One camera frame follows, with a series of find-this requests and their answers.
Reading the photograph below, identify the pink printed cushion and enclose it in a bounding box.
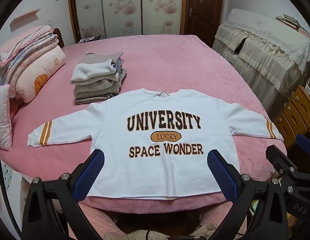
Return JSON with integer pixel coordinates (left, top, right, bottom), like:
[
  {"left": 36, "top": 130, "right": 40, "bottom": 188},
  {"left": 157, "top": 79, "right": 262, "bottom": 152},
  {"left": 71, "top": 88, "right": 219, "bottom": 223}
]
[{"left": 0, "top": 84, "right": 14, "bottom": 152}]

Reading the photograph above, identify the floral sliding door wardrobe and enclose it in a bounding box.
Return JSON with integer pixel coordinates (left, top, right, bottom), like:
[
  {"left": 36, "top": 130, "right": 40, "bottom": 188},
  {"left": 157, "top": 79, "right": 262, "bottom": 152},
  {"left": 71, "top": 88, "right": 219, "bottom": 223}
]
[{"left": 68, "top": 0, "right": 188, "bottom": 44}]

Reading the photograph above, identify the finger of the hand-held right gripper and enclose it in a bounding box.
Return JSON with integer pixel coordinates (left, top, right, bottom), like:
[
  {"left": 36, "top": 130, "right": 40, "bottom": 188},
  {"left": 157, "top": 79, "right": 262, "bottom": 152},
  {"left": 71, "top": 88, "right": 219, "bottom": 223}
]
[
  {"left": 265, "top": 144, "right": 305, "bottom": 188},
  {"left": 295, "top": 134, "right": 310, "bottom": 160}
]

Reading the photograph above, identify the wooden drawer chest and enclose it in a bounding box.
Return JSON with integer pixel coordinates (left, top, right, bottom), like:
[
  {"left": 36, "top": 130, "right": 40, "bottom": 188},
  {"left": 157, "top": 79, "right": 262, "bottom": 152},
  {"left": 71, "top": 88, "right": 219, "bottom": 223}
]
[{"left": 273, "top": 85, "right": 310, "bottom": 150}]

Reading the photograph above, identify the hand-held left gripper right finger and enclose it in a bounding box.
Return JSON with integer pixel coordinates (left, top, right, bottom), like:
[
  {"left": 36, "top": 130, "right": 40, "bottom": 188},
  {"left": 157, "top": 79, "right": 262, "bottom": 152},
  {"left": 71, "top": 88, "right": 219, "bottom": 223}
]
[{"left": 207, "top": 149, "right": 288, "bottom": 240}]

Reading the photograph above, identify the white printed sweatshirt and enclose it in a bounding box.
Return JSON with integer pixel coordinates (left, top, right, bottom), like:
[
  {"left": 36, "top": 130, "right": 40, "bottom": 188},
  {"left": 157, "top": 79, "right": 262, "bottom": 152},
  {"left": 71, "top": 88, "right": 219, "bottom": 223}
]
[{"left": 27, "top": 88, "right": 284, "bottom": 200}]

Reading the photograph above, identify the white fleece folded garment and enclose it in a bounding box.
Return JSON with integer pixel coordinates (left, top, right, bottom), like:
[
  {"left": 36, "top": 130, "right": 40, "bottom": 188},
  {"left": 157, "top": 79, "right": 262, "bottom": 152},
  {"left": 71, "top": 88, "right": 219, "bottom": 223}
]
[{"left": 71, "top": 59, "right": 120, "bottom": 86}]

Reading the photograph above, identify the stack of books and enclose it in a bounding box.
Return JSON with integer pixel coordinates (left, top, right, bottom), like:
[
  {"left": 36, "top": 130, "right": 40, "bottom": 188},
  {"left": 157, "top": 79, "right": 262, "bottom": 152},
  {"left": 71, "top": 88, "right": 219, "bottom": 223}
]
[{"left": 275, "top": 14, "right": 310, "bottom": 43}]

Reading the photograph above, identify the lace-covered beige furniture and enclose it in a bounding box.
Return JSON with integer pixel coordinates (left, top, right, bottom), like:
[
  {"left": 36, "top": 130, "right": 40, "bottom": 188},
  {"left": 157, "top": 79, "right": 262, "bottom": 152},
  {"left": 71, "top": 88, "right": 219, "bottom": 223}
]
[{"left": 212, "top": 8, "right": 310, "bottom": 113}]

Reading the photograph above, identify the small box on nightstand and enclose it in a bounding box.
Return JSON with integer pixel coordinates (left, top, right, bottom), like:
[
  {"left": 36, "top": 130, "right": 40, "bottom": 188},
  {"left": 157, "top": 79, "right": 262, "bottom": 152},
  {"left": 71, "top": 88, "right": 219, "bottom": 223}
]
[{"left": 79, "top": 36, "right": 102, "bottom": 43}]

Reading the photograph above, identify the dark wooden headboard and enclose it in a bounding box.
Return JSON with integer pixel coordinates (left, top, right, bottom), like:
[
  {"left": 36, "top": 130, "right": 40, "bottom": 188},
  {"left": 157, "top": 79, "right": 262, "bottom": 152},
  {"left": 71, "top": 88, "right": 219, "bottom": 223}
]
[{"left": 54, "top": 27, "right": 66, "bottom": 49}]

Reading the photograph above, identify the pastel striped folded blanket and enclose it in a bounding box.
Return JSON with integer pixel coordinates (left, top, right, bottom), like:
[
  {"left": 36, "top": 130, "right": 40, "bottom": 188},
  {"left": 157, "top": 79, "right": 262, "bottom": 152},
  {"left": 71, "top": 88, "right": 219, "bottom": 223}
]
[{"left": 0, "top": 31, "right": 60, "bottom": 87}]

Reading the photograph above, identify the dotted print bed sheet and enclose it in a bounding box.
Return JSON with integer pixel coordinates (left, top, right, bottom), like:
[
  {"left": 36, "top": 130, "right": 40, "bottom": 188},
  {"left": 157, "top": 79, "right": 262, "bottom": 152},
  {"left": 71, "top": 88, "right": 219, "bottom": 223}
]
[{"left": 0, "top": 160, "right": 31, "bottom": 230}]

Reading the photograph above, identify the brown wooden door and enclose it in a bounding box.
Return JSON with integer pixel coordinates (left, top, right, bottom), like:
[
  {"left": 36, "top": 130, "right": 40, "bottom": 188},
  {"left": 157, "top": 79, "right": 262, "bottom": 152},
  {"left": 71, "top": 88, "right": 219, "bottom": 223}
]
[{"left": 184, "top": 0, "right": 225, "bottom": 48}]

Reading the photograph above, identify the grey-brown folded garment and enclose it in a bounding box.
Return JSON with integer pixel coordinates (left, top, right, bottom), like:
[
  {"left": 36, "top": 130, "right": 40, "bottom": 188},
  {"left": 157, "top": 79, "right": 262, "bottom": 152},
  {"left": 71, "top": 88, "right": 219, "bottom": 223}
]
[{"left": 74, "top": 92, "right": 122, "bottom": 105}]

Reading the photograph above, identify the taupe folded garment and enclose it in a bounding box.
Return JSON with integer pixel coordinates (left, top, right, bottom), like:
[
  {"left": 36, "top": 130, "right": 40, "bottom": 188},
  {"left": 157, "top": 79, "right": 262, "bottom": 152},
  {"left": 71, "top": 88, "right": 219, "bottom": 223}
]
[{"left": 81, "top": 51, "right": 124, "bottom": 65}]

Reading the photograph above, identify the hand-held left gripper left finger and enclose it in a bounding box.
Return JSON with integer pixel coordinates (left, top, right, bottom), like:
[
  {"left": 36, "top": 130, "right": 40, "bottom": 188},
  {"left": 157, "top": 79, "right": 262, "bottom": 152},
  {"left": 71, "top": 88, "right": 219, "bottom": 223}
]
[{"left": 21, "top": 149, "right": 105, "bottom": 240}]

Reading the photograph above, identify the pink bed blanket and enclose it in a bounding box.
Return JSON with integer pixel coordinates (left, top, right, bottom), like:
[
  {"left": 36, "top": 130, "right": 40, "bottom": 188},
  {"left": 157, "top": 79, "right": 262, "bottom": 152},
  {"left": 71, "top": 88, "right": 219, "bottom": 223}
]
[{"left": 0, "top": 35, "right": 289, "bottom": 213}]

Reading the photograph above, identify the pink flower print quilt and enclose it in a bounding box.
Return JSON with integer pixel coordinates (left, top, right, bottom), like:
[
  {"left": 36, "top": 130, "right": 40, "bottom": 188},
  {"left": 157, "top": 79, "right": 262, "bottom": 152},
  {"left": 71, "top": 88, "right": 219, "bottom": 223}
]
[{"left": 9, "top": 45, "right": 67, "bottom": 104}]

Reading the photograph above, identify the blue striped folded garment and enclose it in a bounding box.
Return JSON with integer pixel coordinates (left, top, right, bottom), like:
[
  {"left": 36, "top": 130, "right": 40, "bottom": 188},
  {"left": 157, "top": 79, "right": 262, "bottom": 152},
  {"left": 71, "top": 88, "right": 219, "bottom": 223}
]
[{"left": 112, "top": 59, "right": 127, "bottom": 85}]

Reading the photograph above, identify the pink wall shelf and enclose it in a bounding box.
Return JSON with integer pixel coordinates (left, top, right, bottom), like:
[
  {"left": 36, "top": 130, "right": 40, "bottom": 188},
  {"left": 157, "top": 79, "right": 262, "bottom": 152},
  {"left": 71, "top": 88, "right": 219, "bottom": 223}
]
[{"left": 9, "top": 8, "right": 42, "bottom": 27}]

